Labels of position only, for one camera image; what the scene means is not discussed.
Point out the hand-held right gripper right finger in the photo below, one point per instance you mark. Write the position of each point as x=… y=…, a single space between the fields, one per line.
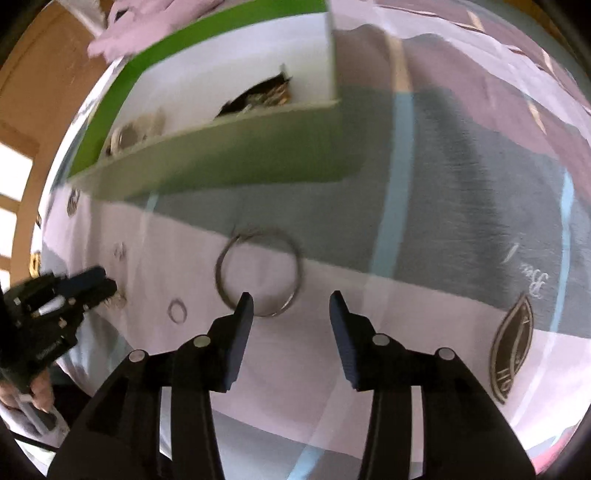
x=344 y=337

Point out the pink quilt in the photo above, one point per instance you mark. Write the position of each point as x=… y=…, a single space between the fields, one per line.
x=120 y=37

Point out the green cardboard box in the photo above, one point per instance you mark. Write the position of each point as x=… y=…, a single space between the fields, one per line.
x=221 y=157

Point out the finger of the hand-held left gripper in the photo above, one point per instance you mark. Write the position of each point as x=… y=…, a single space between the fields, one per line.
x=87 y=278
x=99 y=293

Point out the person's left hand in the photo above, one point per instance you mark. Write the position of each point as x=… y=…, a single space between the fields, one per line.
x=41 y=390

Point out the silver bangle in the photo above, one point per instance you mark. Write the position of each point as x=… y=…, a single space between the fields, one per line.
x=219 y=277

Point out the black hair clip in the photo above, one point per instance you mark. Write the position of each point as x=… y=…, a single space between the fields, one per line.
x=251 y=94

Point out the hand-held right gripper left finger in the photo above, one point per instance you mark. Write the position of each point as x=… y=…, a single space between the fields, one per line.
x=240 y=337

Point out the wooden headboard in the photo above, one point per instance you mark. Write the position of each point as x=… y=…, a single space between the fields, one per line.
x=46 y=92

